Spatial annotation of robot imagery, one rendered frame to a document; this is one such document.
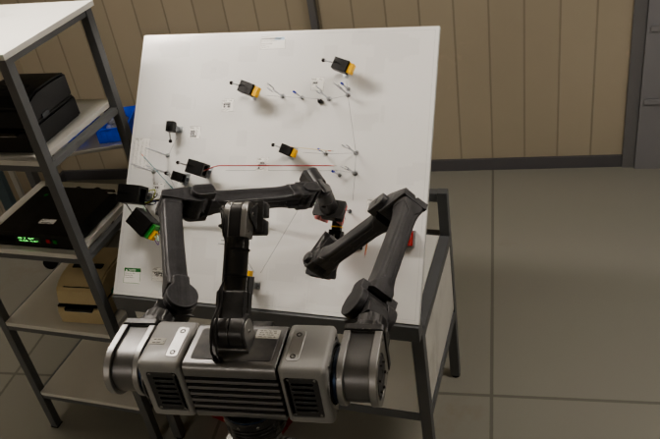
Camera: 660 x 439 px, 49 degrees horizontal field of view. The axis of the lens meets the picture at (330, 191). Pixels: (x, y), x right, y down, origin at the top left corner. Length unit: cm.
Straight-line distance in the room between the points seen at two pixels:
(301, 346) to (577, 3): 332
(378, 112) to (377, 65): 17
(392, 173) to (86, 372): 181
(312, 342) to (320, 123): 127
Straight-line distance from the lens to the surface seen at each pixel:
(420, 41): 259
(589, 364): 355
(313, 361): 143
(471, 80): 460
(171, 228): 193
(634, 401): 343
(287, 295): 257
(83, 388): 354
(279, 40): 276
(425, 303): 262
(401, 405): 280
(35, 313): 335
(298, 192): 221
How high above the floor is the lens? 253
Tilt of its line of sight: 32 degrees down
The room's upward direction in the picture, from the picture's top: 10 degrees counter-clockwise
